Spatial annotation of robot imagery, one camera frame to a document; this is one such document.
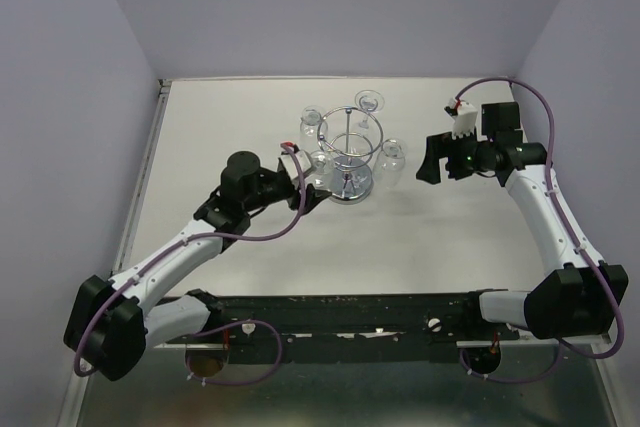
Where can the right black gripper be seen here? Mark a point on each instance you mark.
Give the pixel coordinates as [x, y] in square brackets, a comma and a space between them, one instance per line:
[439, 146]

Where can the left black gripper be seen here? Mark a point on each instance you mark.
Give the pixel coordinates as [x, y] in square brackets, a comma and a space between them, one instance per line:
[313, 197]

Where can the clear wine glass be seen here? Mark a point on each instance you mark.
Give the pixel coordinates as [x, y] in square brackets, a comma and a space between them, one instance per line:
[322, 173]

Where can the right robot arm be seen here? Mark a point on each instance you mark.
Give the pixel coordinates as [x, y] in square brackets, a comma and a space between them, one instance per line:
[580, 290]

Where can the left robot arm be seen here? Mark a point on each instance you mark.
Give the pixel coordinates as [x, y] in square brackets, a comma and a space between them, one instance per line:
[113, 321]

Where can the right hanging wine glass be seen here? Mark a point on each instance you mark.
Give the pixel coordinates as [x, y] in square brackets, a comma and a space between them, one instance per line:
[390, 163]

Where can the chrome wine glass rack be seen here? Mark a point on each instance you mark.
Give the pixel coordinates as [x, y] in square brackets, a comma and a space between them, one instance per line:
[352, 137]

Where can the back left wine glass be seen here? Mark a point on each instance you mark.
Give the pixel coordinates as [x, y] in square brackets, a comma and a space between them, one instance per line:
[311, 126]

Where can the back upright wine glass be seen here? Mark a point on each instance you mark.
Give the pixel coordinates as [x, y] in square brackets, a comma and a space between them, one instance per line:
[368, 102]

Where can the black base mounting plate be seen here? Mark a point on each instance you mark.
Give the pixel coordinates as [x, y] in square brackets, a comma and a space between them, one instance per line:
[345, 328]

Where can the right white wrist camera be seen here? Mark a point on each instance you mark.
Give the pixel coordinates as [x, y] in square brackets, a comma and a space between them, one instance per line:
[464, 116]

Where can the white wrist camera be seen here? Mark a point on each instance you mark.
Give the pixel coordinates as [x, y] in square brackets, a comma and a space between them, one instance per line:
[464, 116]
[296, 163]

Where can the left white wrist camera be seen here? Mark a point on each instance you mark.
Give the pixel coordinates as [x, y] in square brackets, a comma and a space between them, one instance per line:
[296, 163]

